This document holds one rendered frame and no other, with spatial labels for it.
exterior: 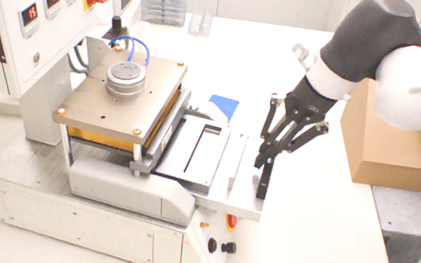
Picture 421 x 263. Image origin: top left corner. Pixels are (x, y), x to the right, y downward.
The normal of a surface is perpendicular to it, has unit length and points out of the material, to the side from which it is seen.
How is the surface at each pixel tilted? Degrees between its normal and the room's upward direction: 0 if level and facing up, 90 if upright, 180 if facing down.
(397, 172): 90
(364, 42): 84
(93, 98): 0
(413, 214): 0
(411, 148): 40
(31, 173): 0
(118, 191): 90
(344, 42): 79
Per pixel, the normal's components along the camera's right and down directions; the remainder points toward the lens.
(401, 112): -0.38, 0.58
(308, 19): -0.11, 0.64
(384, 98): -0.88, 0.09
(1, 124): 0.09, -0.76
